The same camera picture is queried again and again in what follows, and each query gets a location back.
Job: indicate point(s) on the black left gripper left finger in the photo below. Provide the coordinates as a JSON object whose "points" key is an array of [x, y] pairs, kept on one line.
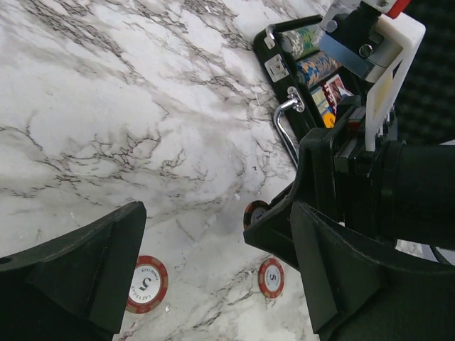
{"points": [[76, 286]]}

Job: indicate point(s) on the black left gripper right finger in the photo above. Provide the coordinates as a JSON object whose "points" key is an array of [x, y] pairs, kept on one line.
{"points": [[359, 289]]}

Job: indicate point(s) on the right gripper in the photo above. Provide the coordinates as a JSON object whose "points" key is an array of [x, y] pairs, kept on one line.
{"points": [[334, 177]]}

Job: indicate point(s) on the brown 100 poker chip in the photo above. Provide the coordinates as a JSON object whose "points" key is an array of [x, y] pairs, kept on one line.
{"points": [[254, 211]]}

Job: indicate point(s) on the red 5 poker chip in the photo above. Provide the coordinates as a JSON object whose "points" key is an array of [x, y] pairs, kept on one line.
{"points": [[271, 278], [149, 285]]}

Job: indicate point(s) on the yellow big blind button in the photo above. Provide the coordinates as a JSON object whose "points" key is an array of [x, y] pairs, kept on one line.
{"points": [[329, 120]]}

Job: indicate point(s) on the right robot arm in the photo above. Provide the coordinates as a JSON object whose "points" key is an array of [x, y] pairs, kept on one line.
{"points": [[416, 203]]}

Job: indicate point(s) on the red playing card deck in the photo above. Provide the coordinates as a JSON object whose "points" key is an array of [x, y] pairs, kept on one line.
{"points": [[335, 90]]}

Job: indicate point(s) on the black poker chip case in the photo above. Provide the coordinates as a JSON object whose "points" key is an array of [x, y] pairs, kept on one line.
{"points": [[297, 69]]}

